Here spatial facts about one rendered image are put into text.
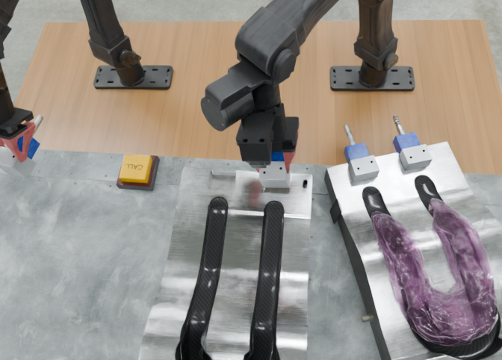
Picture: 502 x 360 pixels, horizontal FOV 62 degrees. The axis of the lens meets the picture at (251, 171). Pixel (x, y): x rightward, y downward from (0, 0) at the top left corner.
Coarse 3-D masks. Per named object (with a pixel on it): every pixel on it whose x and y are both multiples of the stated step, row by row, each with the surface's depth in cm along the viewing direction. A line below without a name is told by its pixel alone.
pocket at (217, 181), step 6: (210, 174) 85; (216, 174) 86; (222, 174) 86; (228, 174) 86; (234, 174) 86; (210, 180) 85; (216, 180) 87; (222, 180) 87; (228, 180) 87; (234, 180) 87; (210, 186) 86; (216, 186) 86; (222, 186) 86; (228, 186) 86; (234, 186) 86
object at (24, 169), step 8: (40, 120) 88; (32, 136) 87; (32, 144) 86; (0, 152) 83; (8, 152) 83; (32, 152) 86; (0, 160) 82; (8, 160) 82; (16, 160) 82; (0, 168) 85; (8, 168) 83; (16, 168) 82; (24, 168) 84; (32, 168) 87; (24, 176) 85
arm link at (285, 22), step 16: (272, 0) 60; (288, 0) 59; (304, 0) 58; (320, 0) 59; (336, 0) 62; (256, 16) 59; (272, 16) 58; (288, 16) 58; (304, 16) 58; (320, 16) 62; (240, 32) 59; (256, 32) 58; (272, 32) 58; (288, 32) 57; (304, 32) 60; (240, 48) 60; (256, 48) 58; (272, 48) 57; (288, 48) 59; (256, 64) 60; (272, 64) 59
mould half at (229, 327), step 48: (192, 192) 83; (240, 192) 82; (192, 240) 79; (240, 240) 78; (288, 240) 78; (192, 288) 74; (240, 288) 74; (288, 288) 73; (144, 336) 67; (240, 336) 67; (288, 336) 66
